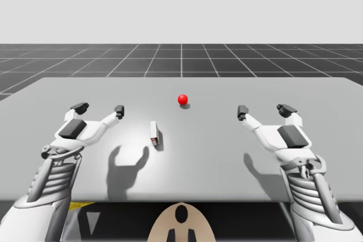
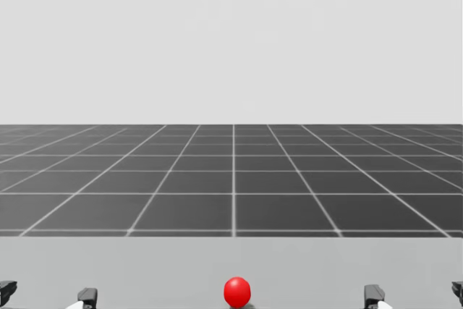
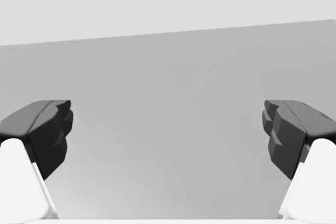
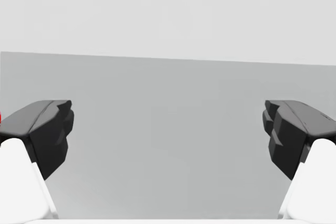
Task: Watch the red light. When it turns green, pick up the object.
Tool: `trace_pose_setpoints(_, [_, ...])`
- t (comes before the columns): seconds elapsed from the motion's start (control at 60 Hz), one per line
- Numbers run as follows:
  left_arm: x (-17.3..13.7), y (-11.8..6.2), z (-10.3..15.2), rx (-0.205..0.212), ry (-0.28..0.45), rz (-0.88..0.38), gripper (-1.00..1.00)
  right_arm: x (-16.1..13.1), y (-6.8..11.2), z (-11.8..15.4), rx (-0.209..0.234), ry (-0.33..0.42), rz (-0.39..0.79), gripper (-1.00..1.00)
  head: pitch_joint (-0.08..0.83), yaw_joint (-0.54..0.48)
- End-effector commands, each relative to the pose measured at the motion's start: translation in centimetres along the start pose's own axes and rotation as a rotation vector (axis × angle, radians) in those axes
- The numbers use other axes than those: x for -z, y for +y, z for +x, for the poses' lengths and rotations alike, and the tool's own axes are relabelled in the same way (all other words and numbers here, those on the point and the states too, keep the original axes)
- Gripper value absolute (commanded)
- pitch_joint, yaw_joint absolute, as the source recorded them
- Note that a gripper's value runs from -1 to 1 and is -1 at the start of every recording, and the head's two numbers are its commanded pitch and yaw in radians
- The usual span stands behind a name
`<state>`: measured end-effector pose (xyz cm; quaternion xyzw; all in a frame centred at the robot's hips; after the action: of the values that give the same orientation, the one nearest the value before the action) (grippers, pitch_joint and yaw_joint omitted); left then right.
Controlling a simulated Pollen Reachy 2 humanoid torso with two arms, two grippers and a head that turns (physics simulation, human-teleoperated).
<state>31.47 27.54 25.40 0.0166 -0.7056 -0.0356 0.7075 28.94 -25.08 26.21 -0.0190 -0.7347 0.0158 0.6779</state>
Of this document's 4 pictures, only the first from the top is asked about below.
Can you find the red and white carton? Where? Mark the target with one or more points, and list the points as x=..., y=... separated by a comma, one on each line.
x=154, y=133

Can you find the tan robot part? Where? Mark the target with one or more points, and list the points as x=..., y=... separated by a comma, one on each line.
x=181, y=225

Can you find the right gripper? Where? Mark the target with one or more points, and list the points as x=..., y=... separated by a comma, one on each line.
x=289, y=140

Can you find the red ball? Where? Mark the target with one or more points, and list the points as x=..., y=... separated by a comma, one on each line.
x=183, y=99

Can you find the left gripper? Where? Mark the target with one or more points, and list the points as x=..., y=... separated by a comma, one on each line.
x=74, y=133

